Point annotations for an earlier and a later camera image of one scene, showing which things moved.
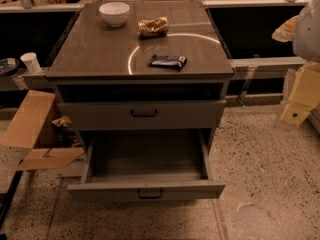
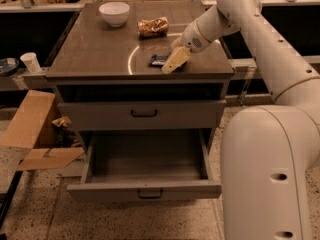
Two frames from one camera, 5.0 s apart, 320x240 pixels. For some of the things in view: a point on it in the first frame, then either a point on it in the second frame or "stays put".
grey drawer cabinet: (145, 86) stays put
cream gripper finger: (305, 96) -> (179, 57)
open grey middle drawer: (146, 165) stays put
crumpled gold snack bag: (153, 28) stays put
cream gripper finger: (285, 33) -> (178, 43)
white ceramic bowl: (115, 13) stays put
